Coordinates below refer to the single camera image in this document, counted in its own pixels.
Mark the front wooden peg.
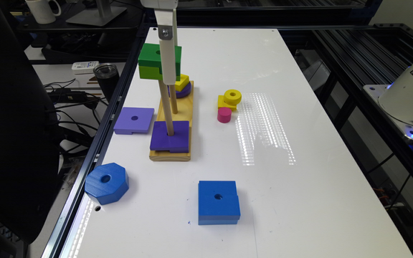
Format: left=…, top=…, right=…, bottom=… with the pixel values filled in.
left=158, top=80, right=174, bottom=136

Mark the black steel tumbler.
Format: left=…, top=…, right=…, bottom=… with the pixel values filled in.
left=93, top=63, right=120, bottom=101

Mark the middle wooden peg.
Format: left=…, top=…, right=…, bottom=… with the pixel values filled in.
left=168, top=85, right=178, bottom=114

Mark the wooden peg base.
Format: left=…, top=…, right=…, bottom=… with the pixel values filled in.
left=149, top=81, right=194, bottom=161

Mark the wooden peg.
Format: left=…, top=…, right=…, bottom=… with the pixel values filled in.
left=168, top=85, right=178, bottom=114
left=158, top=80, right=174, bottom=136

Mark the blue square block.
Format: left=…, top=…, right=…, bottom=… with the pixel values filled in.
left=198, top=181, right=241, bottom=225

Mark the yellow ring block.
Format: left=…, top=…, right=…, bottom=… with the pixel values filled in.
left=217, top=90, right=242, bottom=111

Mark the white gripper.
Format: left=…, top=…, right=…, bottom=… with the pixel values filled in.
left=141, top=0, right=179, bottom=85

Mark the black monitor back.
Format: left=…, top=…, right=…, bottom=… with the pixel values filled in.
left=0, top=8, right=60, bottom=244

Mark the white ceramic mug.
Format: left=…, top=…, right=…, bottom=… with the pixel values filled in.
left=25, top=0, right=62, bottom=24

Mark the yellow block on peg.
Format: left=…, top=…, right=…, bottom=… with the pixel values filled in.
left=175, top=74, right=189, bottom=92

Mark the green square block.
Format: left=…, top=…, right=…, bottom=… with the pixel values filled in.
left=138, top=43, right=182, bottom=81

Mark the monitor stand base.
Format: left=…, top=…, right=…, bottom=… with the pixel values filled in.
left=66, top=0, right=127, bottom=27

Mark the blue octagon block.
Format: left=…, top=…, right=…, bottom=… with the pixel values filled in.
left=85, top=163, right=129, bottom=205

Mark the dark purple square block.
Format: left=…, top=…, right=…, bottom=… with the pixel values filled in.
left=150, top=120, right=190, bottom=153

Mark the white remote control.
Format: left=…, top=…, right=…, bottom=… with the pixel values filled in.
left=71, top=61, right=100, bottom=75

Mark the pink cylinder block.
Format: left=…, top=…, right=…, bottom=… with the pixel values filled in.
left=217, top=107, right=232, bottom=123

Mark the light purple square block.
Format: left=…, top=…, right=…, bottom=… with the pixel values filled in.
left=113, top=107, right=154, bottom=135

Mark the purple round block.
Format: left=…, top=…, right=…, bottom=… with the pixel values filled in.
left=175, top=81, right=192, bottom=98

